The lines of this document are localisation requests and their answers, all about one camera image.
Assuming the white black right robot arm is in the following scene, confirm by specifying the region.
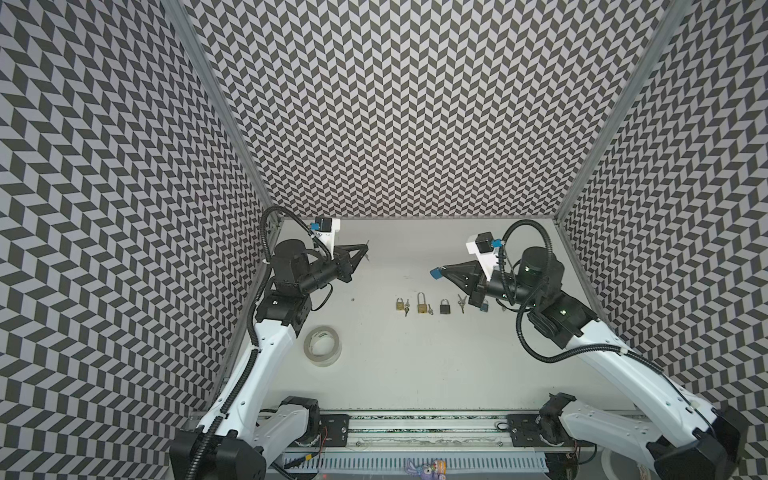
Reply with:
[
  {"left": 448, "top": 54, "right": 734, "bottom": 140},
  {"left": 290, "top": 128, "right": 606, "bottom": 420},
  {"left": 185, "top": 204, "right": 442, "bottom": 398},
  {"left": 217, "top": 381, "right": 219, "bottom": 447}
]
[{"left": 430, "top": 219, "right": 749, "bottom": 479}]

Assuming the white tape roll bottom right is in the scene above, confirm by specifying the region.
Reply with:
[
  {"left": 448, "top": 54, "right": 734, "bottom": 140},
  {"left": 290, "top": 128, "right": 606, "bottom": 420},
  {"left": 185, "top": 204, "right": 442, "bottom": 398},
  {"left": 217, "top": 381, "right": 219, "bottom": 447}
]
[{"left": 600, "top": 450, "right": 643, "bottom": 480}]

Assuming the aluminium corner post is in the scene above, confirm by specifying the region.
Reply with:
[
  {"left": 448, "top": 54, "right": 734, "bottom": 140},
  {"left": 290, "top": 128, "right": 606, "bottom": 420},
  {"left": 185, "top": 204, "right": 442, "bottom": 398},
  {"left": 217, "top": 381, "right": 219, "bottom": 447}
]
[
  {"left": 162, "top": 0, "right": 273, "bottom": 207},
  {"left": 554, "top": 0, "right": 693, "bottom": 226}
]

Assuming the clear tape roll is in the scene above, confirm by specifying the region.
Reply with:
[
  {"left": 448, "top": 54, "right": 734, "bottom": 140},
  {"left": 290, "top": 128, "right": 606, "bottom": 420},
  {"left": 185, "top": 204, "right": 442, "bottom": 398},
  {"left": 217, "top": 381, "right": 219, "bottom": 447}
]
[{"left": 303, "top": 326, "right": 342, "bottom": 367}]

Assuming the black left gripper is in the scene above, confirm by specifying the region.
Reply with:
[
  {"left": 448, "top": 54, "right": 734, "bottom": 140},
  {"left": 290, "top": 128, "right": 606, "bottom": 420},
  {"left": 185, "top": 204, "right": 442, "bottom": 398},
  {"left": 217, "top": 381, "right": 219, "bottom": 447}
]
[{"left": 298, "top": 242, "right": 369, "bottom": 293}]

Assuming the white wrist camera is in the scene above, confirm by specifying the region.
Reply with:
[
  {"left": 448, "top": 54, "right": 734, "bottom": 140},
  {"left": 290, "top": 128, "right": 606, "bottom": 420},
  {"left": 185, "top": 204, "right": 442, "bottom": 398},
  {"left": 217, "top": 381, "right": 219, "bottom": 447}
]
[
  {"left": 310, "top": 216, "right": 341, "bottom": 258},
  {"left": 466, "top": 232, "right": 503, "bottom": 280}
]

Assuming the aluminium left corner post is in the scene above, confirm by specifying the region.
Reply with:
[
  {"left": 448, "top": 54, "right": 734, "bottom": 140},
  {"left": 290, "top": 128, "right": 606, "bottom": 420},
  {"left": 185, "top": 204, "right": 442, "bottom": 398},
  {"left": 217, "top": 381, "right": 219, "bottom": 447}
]
[{"left": 162, "top": 0, "right": 273, "bottom": 207}]

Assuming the black padlock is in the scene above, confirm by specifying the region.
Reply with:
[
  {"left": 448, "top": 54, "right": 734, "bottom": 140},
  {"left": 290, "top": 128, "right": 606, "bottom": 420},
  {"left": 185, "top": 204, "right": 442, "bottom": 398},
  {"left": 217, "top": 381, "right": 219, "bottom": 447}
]
[{"left": 439, "top": 298, "right": 451, "bottom": 315}]

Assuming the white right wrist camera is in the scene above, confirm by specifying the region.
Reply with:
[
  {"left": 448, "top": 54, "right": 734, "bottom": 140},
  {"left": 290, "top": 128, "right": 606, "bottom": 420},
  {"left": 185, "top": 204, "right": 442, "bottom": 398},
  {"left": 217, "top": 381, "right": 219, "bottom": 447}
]
[{"left": 466, "top": 232, "right": 503, "bottom": 280}]

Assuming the loose silver key bunch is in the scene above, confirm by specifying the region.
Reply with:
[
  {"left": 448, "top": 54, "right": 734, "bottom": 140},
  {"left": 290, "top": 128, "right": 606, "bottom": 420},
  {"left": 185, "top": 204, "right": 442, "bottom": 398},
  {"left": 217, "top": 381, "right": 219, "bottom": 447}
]
[{"left": 457, "top": 295, "right": 467, "bottom": 314}]

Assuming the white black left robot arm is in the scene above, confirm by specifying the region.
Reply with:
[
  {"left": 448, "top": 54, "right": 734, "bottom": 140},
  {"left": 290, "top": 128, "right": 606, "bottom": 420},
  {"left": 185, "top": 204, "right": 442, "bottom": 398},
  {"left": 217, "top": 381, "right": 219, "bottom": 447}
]
[{"left": 169, "top": 206, "right": 368, "bottom": 479}]

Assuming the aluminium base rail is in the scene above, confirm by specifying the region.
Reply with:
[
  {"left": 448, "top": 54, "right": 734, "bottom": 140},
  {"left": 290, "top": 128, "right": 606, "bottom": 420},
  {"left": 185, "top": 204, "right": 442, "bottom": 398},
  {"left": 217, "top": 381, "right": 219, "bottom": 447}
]
[{"left": 268, "top": 410, "right": 601, "bottom": 479}]

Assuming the large brass padlock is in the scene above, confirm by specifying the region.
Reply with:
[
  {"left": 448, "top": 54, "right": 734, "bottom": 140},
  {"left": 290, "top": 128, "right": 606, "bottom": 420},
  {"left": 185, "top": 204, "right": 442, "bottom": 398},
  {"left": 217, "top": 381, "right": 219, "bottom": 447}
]
[{"left": 417, "top": 292, "right": 434, "bottom": 315}]

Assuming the aluminium right corner post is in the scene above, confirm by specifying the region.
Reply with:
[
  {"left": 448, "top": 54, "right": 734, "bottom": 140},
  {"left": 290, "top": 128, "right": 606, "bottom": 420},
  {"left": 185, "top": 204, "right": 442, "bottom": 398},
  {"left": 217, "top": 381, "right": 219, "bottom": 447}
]
[{"left": 554, "top": 0, "right": 693, "bottom": 226}]

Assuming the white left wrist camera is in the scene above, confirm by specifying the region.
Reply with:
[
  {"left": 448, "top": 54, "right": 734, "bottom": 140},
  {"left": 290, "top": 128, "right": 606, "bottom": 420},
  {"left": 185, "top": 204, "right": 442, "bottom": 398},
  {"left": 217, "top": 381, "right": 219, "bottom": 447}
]
[{"left": 310, "top": 216, "right": 341, "bottom": 258}]

